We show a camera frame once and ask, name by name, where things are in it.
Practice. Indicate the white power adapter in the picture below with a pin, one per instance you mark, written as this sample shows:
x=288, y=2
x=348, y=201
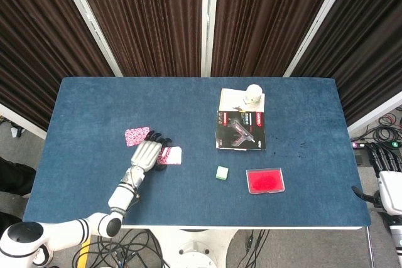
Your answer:
x=15, y=132

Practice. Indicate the white frame post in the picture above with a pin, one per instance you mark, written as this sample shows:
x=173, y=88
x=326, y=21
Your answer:
x=89, y=20
x=208, y=20
x=320, y=20

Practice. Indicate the brown curtain panel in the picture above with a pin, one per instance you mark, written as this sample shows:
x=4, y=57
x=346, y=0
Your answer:
x=141, y=20
x=37, y=45
x=267, y=20
x=367, y=45

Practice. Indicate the yellow floor tape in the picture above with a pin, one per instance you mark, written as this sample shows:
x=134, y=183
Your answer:
x=84, y=255

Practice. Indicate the blue table cloth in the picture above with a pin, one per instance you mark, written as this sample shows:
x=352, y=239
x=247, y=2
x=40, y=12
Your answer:
x=204, y=205

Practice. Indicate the power strip with lit switches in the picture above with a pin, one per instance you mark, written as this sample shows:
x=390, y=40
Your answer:
x=359, y=145

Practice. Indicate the red ink pad clear case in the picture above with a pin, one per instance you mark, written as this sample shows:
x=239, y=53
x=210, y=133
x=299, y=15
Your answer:
x=265, y=181

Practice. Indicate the white table pedestal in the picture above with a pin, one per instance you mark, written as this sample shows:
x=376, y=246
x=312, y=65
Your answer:
x=194, y=249

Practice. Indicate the black glue gun package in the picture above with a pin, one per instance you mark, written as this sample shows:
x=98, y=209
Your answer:
x=240, y=130

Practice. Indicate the white booklet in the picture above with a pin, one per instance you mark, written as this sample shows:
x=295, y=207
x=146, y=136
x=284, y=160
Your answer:
x=229, y=98

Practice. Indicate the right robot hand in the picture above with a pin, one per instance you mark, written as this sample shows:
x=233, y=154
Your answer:
x=392, y=189

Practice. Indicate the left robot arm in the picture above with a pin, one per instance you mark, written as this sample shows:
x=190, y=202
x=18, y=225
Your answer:
x=122, y=196

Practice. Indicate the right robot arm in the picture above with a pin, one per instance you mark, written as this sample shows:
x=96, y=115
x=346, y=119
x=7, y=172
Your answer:
x=396, y=239

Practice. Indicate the black fabric object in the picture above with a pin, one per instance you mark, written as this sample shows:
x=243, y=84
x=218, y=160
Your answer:
x=15, y=177

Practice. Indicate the green and white cube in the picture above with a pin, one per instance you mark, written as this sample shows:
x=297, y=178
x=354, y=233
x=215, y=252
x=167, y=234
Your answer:
x=222, y=173

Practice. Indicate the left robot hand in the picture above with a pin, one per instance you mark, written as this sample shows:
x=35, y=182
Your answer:
x=147, y=155

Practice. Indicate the white frame rail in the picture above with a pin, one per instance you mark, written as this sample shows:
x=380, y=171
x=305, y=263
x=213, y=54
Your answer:
x=373, y=112
x=22, y=122

